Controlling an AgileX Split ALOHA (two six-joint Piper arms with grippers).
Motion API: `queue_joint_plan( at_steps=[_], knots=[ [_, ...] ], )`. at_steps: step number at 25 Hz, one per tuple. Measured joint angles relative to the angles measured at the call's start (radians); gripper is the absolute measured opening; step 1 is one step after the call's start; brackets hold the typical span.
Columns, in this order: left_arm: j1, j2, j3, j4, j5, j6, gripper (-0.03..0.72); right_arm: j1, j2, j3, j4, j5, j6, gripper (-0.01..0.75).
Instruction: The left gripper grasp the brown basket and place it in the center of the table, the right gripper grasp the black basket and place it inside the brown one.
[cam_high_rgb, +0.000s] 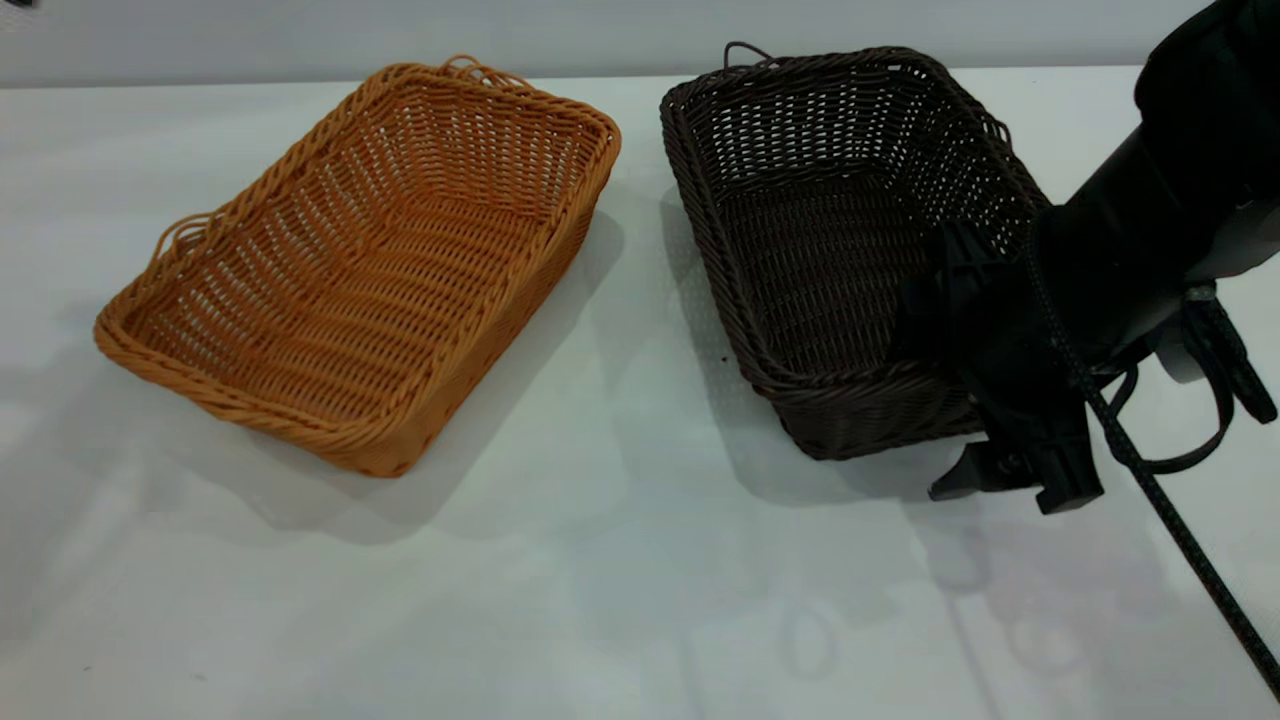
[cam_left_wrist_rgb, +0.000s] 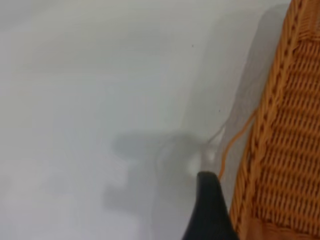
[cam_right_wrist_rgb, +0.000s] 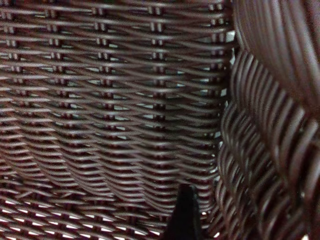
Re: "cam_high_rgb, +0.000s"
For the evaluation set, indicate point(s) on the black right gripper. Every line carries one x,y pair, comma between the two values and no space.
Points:
990,330

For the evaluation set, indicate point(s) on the dark brown woven wicker basket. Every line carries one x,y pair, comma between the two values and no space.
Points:
820,250

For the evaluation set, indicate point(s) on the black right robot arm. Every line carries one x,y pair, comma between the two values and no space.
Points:
1200,100

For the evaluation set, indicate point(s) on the orange woven wicker basket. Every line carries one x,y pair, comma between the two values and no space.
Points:
380,260

